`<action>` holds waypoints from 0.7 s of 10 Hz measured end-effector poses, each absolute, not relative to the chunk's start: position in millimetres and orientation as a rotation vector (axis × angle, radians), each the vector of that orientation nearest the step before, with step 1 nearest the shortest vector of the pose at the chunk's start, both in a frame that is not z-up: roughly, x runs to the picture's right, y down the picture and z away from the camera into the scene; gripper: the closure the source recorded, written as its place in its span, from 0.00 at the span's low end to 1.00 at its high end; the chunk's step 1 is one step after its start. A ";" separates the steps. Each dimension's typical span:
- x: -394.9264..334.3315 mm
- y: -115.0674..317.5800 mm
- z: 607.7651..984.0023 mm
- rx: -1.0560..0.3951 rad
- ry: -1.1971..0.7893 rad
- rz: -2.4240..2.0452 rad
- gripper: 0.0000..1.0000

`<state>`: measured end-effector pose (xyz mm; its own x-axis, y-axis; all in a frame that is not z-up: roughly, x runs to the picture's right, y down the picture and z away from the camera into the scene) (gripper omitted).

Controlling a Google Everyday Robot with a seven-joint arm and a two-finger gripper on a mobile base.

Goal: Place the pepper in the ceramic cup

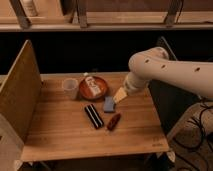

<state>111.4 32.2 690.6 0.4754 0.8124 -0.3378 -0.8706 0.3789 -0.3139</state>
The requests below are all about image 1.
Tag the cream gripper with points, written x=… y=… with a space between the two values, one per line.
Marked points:
x=120 y=95

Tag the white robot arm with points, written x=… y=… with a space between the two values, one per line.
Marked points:
x=154 y=64

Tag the white ceramic cup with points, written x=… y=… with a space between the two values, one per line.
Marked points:
x=71 y=86

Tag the blue sponge block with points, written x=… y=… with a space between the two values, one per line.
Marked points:
x=109 y=105

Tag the brown round plate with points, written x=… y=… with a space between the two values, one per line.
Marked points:
x=85 y=92

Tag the white tube on plate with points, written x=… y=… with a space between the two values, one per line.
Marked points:
x=92 y=85

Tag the black striped rectangular box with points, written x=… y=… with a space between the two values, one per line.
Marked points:
x=94 y=116

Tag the dark right side panel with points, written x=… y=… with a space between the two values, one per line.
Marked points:
x=174 y=105

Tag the left wooden side panel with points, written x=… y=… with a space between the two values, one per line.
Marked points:
x=19 y=93

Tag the white bottle on shelf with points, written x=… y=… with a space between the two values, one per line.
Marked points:
x=30 y=7

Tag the wooden shelf rail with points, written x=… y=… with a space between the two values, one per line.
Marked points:
x=123 y=21

